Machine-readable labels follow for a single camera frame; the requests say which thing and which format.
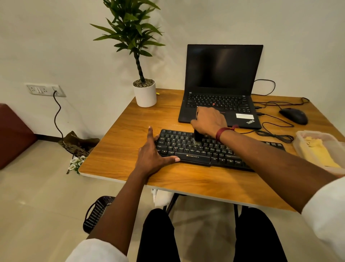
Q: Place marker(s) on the person's right hand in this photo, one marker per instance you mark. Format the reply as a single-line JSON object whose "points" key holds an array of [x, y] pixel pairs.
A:
{"points": [[209, 120]]}

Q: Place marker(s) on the person's left hand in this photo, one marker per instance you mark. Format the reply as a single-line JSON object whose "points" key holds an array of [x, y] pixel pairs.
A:
{"points": [[149, 159]]}

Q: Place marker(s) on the black cleaning brush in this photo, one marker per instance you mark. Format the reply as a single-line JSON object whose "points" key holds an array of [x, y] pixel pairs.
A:
{"points": [[197, 136]]}

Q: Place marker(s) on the black keyboard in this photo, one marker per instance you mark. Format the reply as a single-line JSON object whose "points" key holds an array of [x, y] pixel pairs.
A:
{"points": [[186, 147]]}

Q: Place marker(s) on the clear plastic container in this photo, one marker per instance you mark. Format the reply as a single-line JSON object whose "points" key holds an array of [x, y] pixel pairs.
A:
{"points": [[297, 147]]}

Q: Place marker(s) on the yellow cloth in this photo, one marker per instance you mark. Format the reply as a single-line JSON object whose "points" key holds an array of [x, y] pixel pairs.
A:
{"points": [[320, 152]]}

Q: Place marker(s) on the person's right forearm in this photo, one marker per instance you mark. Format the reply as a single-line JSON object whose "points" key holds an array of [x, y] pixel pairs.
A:
{"points": [[277, 164]]}

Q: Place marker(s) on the person's left forearm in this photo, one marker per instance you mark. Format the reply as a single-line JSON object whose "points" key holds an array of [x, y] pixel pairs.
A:
{"points": [[118, 216]]}

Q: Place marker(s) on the person's black trousers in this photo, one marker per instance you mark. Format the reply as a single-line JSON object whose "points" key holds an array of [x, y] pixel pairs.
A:
{"points": [[157, 237]]}

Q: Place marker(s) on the person's white shirt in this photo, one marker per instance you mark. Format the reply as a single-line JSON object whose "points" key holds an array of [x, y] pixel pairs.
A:
{"points": [[326, 213]]}

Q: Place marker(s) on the red wrist band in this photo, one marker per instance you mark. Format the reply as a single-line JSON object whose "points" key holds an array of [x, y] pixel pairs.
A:
{"points": [[221, 132]]}

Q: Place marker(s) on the black table leg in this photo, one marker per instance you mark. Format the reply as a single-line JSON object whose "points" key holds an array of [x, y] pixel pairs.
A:
{"points": [[172, 203], [236, 214]]}

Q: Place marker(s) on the black laptop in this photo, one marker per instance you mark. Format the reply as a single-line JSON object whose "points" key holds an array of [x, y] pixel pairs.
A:
{"points": [[223, 67]]}

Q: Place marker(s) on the white plant pot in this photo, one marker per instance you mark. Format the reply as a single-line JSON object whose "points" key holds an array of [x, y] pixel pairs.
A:
{"points": [[145, 97]]}

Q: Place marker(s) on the brown patterned bag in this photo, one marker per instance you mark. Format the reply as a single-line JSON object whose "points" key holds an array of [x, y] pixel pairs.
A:
{"points": [[78, 145]]}

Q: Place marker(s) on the white flower bunch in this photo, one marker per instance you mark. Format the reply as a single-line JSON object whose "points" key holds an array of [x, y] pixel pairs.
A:
{"points": [[76, 163]]}

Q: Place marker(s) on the black woven basket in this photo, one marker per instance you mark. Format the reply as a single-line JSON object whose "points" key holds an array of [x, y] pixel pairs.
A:
{"points": [[94, 213]]}

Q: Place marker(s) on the black computer mouse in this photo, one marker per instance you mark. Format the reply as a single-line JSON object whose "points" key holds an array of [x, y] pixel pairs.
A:
{"points": [[294, 116]]}

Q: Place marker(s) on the green leafy plant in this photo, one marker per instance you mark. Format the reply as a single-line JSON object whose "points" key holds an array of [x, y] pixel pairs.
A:
{"points": [[130, 27]]}

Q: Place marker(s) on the dark brown cabinet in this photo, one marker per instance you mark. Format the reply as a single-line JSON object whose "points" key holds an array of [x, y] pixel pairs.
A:
{"points": [[13, 137]]}

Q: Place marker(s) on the white wall socket panel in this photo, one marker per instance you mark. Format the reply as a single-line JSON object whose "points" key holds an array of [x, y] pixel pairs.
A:
{"points": [[43, 90]]}

